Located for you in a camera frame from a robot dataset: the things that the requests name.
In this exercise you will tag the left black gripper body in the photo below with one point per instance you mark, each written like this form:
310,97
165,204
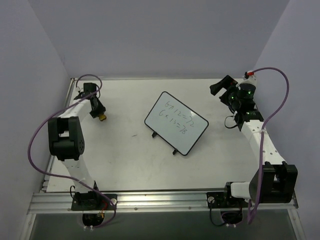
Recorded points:
97,110

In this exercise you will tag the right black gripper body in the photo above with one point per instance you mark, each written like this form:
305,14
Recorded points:
225,90

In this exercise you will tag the yellow black whiteboard eraser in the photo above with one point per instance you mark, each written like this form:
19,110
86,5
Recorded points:
102,117

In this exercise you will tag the small black-framed whiteboard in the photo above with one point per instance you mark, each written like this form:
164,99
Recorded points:
176,123

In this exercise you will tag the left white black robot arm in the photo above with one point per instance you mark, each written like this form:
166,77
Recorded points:
67,144

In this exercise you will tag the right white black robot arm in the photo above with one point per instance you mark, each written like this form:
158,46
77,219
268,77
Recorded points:
275,180

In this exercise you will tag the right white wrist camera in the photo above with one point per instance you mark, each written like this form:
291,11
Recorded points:
250,78

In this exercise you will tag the aluminium left side rail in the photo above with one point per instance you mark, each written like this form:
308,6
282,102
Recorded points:
56,127

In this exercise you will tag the aluminium rail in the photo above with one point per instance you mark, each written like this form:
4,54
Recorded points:
56,127
127,202

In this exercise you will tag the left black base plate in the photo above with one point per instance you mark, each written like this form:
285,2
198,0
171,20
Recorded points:
92,201

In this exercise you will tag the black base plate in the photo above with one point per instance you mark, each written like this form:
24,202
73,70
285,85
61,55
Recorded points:
92,201
222,199

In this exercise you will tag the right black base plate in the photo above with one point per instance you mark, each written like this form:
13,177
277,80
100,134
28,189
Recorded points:
222,199

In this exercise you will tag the aluminium front rail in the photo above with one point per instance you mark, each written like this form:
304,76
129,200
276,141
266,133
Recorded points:
127,202

